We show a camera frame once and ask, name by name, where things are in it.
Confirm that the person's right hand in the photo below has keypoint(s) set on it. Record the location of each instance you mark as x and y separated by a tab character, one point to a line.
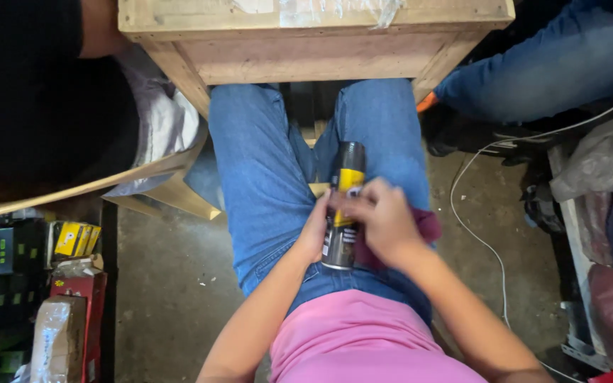
391	223

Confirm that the clear tape strip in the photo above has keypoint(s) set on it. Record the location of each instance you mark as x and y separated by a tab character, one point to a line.
328	10

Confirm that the yellow black box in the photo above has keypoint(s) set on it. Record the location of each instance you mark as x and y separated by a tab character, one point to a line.
67	238
84	240
94	239

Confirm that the person's blue jeans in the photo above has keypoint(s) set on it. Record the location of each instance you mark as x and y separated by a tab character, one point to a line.
264	175

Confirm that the person's left hand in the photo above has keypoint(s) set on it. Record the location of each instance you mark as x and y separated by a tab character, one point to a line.
312	234

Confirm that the black shoe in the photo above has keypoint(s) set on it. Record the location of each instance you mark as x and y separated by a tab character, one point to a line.
450	135

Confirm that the red cardboard box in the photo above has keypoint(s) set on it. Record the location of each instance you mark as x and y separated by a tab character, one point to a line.
93	308

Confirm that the orange shoe tip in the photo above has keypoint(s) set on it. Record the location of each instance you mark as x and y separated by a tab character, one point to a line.
425	102

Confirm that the raw wooden table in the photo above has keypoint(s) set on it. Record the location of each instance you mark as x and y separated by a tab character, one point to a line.
312	48

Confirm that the person's pink shirt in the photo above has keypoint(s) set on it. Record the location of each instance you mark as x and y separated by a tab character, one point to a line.
359	340

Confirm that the clear crumpled plastic bag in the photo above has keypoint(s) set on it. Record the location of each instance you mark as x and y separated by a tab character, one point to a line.
594	159

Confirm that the black yellow-label spray can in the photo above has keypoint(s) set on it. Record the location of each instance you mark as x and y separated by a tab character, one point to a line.
346	165

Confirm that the person's left fingers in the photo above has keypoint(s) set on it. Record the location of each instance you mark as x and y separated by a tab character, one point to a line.
326	205

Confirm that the wooden stool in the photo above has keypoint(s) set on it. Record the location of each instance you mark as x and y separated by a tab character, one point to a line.
179	199

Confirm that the plastic-wrapped cardboard box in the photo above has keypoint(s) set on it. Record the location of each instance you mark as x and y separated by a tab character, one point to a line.
56	340

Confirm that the white metal rack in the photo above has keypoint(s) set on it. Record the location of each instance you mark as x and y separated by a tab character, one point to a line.
578	255

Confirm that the maroon cloth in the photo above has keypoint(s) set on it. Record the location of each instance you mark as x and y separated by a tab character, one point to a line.
428	226

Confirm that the small crumpled white wrapper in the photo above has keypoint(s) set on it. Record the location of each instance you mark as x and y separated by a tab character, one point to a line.
77	266

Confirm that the curved wooden chair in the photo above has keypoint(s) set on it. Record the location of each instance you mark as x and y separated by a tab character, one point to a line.
99	183

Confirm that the person's right fingers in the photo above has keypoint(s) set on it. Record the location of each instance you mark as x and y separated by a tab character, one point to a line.
359	199

